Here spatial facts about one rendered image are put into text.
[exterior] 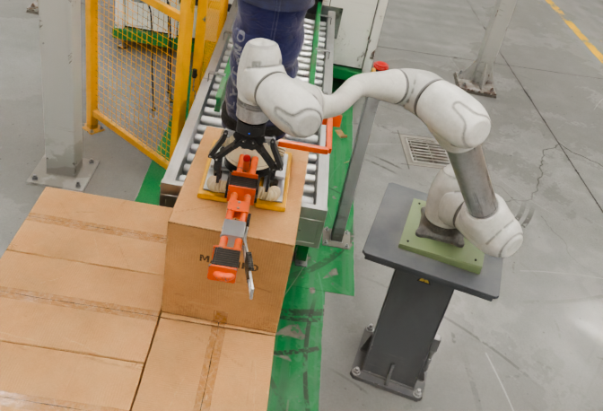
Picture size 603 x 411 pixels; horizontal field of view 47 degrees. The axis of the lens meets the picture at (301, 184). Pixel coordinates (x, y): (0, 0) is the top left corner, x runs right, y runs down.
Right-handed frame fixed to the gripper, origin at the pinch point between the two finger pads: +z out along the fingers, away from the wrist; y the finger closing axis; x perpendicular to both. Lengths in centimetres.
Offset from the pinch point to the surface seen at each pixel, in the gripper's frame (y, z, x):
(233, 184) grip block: 3.5, 12.2, -14.9
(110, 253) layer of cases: 46, 67, -35
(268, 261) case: -11.1, 35.9, -10.2
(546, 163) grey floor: -191, 123, -259
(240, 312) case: -5, 61, -10
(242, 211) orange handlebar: -1.0, 12.5, -3.0
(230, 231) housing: 1.1, 12.4, 6.9
